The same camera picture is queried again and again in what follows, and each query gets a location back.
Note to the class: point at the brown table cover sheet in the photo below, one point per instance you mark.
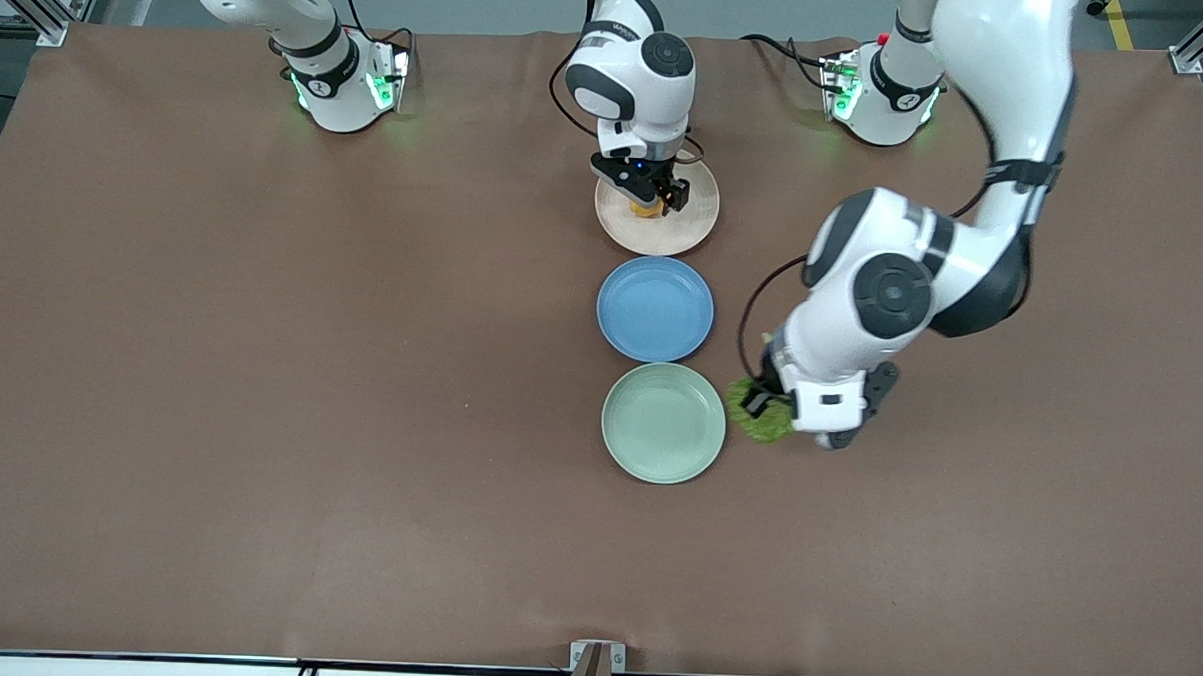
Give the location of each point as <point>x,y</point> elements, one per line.
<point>259,416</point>

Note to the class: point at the pale green round plate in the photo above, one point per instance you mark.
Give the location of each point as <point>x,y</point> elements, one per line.
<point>663,425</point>

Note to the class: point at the beige round plate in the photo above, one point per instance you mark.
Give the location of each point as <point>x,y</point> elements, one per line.
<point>655,235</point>

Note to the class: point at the small metal edge bracket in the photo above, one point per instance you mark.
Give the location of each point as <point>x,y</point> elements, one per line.
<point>580,652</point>

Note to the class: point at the green lettuce leaf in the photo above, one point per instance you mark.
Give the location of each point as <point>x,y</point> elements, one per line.
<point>763,427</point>

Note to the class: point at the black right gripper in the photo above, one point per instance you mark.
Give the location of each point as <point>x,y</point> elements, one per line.
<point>659,186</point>

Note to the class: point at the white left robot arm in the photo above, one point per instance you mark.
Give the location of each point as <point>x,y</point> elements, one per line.
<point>893,288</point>

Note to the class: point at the blue round plate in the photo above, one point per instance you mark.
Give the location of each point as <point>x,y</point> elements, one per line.
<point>654,310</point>

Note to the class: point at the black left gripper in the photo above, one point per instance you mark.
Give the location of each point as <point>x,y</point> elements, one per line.
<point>760,397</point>

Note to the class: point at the yellow lemon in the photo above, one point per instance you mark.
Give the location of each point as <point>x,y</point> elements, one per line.
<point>646,211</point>

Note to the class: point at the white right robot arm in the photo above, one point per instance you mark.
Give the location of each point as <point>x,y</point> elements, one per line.
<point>630,89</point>

